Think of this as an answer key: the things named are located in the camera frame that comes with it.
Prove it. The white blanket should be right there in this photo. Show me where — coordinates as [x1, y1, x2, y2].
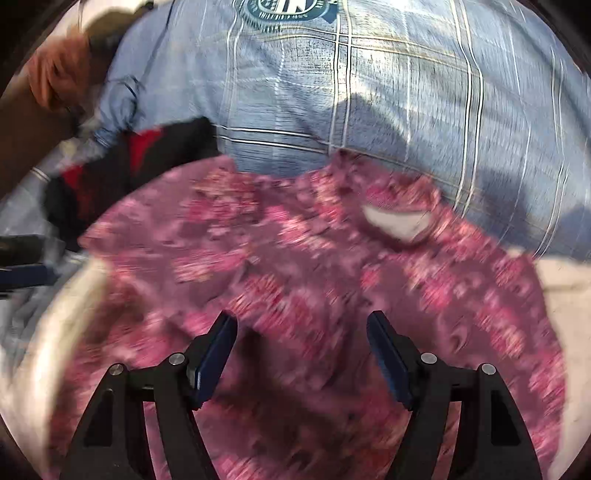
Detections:
[0, 247, 591, 480]

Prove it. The blue plaid bedsheet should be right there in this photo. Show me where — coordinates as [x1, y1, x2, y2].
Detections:
[0, 0, 591, 370]

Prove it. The black and red garment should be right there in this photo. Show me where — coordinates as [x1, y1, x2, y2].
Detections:
[44, 115, 220, 252]

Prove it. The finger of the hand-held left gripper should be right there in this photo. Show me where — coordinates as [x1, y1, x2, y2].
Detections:
[0, 234, 46, 265]
[0, 264, 58, 298]

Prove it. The pink floral garment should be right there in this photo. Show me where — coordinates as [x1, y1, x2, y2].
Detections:
[48, 150, 568, 480]

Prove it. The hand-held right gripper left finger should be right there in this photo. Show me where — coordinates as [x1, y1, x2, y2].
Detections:
[60, 310, 238, 480]

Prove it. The brown wooden bed frame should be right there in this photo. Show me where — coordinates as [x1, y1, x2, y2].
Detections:
[0, 88, 77, 199]

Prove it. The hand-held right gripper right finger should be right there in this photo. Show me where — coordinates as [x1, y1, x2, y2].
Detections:
[367, 310, 543, 480]

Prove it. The orange crumpled cloth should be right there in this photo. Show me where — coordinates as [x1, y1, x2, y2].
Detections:
[25, 34, 100, 114]

